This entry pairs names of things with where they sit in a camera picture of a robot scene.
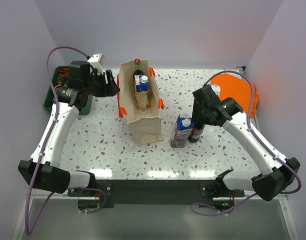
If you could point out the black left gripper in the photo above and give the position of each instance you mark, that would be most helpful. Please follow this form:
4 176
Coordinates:
109 89

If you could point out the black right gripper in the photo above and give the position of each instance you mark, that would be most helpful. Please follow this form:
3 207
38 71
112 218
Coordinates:
196 116

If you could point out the blue orange juice carton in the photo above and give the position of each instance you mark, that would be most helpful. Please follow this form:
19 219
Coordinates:
141 84

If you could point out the cola bottle red cap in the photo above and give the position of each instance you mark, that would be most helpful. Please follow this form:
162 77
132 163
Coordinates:
138 70

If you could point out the beige canvas bag orange handles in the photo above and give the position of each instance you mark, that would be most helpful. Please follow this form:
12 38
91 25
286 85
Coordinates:
144 127

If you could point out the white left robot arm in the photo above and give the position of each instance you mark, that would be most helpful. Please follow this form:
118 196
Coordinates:
45 160

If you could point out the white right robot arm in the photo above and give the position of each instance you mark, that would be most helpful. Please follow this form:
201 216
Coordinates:
266 157

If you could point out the cola bottle on table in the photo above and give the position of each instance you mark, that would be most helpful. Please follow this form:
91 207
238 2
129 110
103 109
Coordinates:
196 133

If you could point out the purple milk carton white cap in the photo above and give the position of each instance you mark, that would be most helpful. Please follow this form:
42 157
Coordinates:
181 131

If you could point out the orange folded cloth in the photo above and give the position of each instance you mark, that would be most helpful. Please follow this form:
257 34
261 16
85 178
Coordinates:
233 87

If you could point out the green compartment tray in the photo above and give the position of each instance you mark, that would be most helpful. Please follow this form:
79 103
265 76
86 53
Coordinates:
65 95

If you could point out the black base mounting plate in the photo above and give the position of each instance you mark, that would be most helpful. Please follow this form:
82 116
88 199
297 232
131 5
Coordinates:
165 192

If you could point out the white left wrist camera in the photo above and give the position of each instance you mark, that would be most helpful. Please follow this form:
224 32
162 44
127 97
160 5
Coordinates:
96 61

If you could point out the aluminium front rail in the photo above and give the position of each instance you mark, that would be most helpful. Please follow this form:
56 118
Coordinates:
267 187

